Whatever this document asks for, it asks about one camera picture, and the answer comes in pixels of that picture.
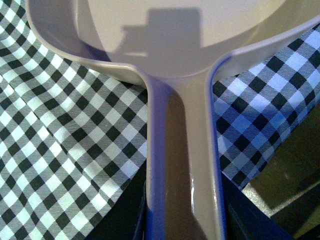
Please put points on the black white checkered tablecloth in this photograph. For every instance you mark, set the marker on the black white checkered tablecloth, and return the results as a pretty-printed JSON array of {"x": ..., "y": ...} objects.
[{"x": 71, "y": 139}]

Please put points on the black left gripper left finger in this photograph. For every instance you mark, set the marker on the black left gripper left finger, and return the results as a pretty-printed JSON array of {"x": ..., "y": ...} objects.
[{"x": 126, "y": 219}]

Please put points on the beige plastic dustpan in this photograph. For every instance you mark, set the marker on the beige plastic dustpan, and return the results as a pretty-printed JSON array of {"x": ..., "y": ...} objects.
[{"x": 176, "y": 49}]

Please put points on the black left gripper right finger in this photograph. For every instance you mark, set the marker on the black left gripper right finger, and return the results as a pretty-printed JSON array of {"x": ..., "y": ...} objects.
[{"x": 244, "y": 220}]

